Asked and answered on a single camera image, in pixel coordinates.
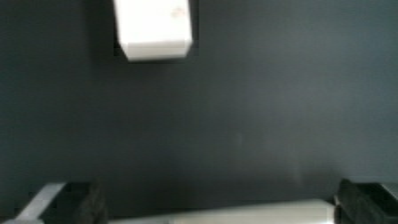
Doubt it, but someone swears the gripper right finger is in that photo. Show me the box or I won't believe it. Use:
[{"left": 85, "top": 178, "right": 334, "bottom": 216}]
[{"left": 334, "top": 179, "right": 398, "bottom": 224}]

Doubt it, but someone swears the white desk top tray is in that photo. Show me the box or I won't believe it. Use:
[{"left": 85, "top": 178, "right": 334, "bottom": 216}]
[{"left": 108, "top": 199, "right": 335, "bottom": 224}]

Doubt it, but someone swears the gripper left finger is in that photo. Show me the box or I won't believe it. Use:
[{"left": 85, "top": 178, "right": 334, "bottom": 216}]
[{"left": 10, "top": 182, "right": 108, "bottom": 224}]

